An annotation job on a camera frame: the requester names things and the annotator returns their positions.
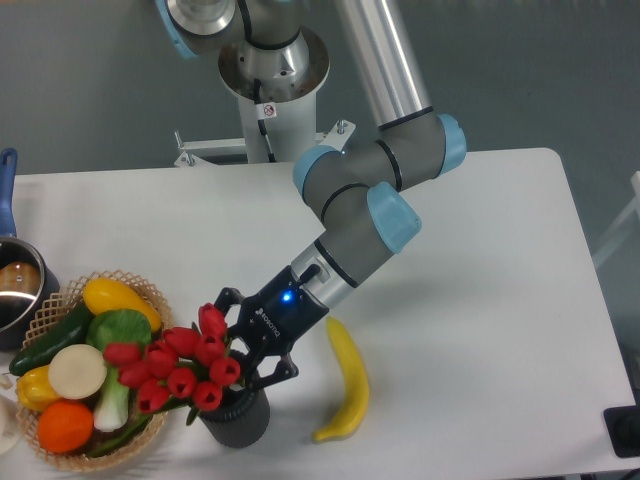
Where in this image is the round cream bun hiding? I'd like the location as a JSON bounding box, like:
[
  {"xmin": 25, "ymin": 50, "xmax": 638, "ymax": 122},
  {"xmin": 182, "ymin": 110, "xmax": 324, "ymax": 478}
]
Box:
[{"xmin": 48, "ymin": 344, "xmax": 107, "ymax": 400}]

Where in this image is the dark green cucumber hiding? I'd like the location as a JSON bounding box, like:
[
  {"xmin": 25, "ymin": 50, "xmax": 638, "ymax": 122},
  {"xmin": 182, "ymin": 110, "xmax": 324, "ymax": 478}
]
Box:
[{"xmin": 9, "ymin": 301, "xmax": 94, "ymax": 377}]

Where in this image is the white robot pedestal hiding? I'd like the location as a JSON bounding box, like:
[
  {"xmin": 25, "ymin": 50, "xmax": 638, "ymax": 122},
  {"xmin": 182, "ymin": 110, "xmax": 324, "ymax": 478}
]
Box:
[{"xmin": 174, "ymin": 27, "xmax": 356, "ymax": 167}]

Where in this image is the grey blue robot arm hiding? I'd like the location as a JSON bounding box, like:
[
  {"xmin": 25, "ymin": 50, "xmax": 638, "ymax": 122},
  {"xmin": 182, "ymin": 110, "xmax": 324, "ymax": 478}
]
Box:
[{"xmin": 156, "ymin": 1, "xmax": 466, "ymax": 391}]

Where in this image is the black device at edge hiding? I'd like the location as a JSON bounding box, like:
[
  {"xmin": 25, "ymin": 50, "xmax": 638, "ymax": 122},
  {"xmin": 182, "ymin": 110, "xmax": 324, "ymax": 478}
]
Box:
[{"xmin": 603, "ymin": 405, "xmax": 639, "ymax": 458}]

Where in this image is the green bok choy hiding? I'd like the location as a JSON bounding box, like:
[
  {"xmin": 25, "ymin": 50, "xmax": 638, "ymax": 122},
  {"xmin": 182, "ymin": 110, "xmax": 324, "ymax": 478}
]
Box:
[{"xmin": 86, "ymin": 309, "xmax": 152, "ymax": 433}]

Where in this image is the orange fruit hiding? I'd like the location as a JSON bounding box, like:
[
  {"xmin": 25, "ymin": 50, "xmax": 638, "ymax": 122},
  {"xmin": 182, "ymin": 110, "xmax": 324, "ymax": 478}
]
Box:
[{"xmin": 37, "ymin": 399, "xmax": 94, "ymax": 454}]

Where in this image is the green chili pepper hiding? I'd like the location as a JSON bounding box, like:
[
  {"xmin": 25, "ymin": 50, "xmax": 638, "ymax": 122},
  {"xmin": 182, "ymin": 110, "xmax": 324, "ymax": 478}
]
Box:
[{"xmin": 86, "ymin": 415, "xmax": 152, "ymax": 458}]

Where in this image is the blue handled saucepan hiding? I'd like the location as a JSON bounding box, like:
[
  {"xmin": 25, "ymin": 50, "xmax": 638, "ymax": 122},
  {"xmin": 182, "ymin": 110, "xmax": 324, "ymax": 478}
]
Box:
[{"xmin": 1, "ymin": 148, "xmax": 59, "ymax": 352}]

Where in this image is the white frame at right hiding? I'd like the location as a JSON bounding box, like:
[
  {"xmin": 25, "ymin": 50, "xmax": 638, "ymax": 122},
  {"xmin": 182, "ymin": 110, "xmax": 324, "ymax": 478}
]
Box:
[{"xmin": 592, "ymin": 171, "xmax": 639, "ymax": 269}]

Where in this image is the dark grey ribbed vase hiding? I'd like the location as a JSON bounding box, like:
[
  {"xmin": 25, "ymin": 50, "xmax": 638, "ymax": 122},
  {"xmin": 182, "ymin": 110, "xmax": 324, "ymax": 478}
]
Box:
[{"xmin": 198, "ymin": 370, "xmax": 271, "ymax": 449}]

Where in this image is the woven wicker basket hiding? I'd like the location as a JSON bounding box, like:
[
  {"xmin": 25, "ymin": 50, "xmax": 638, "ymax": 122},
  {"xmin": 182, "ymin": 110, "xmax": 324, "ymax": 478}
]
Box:
[{"xmin": 17, "ymin": 270, "xmax": 174, "ymax": 472}]

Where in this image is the red tulip bouquet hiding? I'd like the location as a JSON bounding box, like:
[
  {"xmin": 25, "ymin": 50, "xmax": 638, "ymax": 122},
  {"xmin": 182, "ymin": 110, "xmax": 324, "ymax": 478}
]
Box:
[{"xmin": 103, "ymin": 303, "xmax": 242, "ymax": 425}]

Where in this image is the yellow banana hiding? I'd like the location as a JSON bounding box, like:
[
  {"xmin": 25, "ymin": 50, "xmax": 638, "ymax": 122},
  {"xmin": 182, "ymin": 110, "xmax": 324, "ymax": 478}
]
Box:
[{"xmin": 311, "ymin": 317, "xmax": 370, "ymax": 443}]

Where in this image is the yellow bell pepper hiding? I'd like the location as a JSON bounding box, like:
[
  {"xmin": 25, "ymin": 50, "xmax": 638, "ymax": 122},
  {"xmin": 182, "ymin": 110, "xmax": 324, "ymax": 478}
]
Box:
[{"xmin": 16, "ymin": 365, "xmax": 61, "ymax": 412}]

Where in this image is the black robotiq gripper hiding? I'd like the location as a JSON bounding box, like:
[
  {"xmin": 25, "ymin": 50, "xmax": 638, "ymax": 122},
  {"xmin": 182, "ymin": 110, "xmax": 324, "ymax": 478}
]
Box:
[{"xmin": 214, "ymin": 265, "xmax": 329, "ymax": 391}]

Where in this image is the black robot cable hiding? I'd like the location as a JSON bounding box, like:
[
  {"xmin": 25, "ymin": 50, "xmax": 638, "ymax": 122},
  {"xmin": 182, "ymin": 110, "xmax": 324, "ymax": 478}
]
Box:
[{"xmin": 252, "ymin": 78, "xmax": 277, "ymax": 164}]

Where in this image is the yellow squash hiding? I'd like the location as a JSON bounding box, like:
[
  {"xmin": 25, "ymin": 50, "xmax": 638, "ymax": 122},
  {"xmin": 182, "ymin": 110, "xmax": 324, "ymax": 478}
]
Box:
[{"xmin": 82, "ymin": 277, "xmax": 162, "ymax": 332}]

